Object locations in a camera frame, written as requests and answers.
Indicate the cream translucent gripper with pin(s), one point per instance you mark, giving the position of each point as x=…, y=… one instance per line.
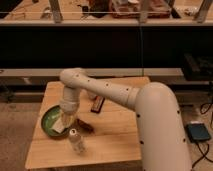
x=67, y=120

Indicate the small clear plastic bottle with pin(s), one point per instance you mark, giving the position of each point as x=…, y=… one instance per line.
x=76, y=141

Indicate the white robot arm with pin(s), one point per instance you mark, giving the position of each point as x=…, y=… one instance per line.
x=161, y=134

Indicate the white sponge block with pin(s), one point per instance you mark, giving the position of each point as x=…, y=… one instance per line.
x=59, y=126

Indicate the brown sausage-shaped item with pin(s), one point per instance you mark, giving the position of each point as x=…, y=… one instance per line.
x=87, y=127

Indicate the green round plate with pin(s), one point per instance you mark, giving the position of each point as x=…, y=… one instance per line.
x=48, y=120

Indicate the dark chocolate bar wrapper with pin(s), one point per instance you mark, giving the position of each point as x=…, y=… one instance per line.
x=97, y=104

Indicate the white plastic cup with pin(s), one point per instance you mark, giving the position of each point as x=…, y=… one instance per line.
x=91, y=95

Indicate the wooden folding table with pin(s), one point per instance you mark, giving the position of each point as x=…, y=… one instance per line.
x=115, y=138

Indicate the brown tray on shelf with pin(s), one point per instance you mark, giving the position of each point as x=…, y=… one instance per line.
x=132, y=8

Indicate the black box on floor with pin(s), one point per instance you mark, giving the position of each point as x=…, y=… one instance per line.
x=197, y=132

